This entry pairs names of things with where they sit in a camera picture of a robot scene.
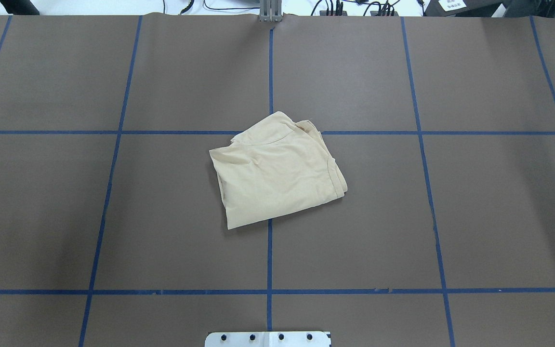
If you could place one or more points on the beige long-sleeve printed shirt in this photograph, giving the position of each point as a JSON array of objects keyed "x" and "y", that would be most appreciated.
[{"x": 275, "y": 168}]

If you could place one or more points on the white camera post with base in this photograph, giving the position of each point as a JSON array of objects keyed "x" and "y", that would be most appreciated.
[{"x": 269, "y": 339}]

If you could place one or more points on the aluminium frame post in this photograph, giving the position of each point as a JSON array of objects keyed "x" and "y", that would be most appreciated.
[{"x": 270, "y": 11}]

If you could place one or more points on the black box with label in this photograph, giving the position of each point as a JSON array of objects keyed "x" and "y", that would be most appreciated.
[{"x": 463, "y": 8}]

